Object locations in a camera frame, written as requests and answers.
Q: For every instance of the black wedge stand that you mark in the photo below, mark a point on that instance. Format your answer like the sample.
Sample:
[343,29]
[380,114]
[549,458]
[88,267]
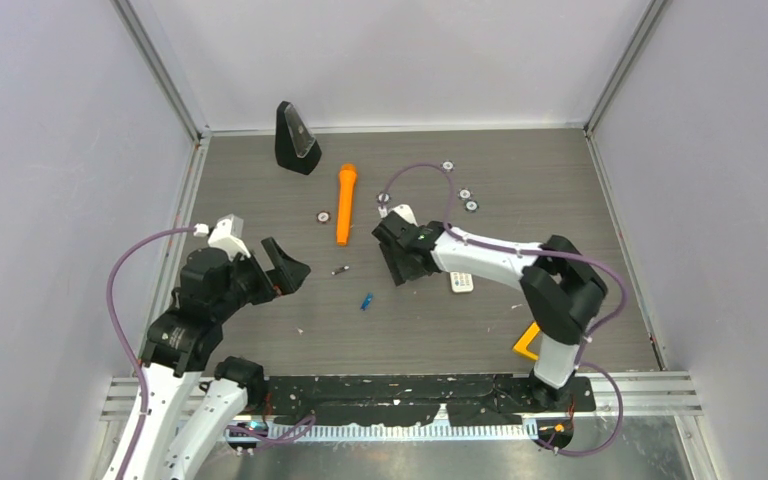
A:
[295,147]

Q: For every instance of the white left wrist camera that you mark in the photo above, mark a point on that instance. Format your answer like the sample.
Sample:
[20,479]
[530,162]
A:
[225,235]

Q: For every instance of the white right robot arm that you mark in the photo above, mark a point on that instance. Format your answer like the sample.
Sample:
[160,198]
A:
[563,292]

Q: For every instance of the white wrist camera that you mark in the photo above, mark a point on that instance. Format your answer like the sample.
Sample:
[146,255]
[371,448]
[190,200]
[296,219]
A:
[225,235]
[402,210]

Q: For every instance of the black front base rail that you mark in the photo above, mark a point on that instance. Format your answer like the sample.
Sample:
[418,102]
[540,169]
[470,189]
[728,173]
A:
[488,399]

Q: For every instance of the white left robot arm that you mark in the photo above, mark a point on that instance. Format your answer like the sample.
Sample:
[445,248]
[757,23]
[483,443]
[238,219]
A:
[215,282]

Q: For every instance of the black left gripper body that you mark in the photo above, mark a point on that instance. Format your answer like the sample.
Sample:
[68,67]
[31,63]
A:
[250,283]

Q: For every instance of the poker chip right upper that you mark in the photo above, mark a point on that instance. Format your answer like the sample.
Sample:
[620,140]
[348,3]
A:
[465,194]

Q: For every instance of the poker chip right lower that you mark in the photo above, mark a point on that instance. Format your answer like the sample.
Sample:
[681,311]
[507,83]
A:
[471,206]

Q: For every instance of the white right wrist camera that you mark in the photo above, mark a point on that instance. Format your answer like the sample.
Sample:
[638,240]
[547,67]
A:
[402,210]

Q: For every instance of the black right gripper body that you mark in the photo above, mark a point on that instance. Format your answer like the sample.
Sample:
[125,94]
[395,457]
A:
[402,271]

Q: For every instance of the yellow triangular frame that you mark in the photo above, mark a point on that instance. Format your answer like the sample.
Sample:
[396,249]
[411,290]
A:
[523,344]

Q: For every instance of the blue battery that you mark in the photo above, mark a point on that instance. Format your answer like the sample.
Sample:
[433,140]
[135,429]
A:
[366,302]

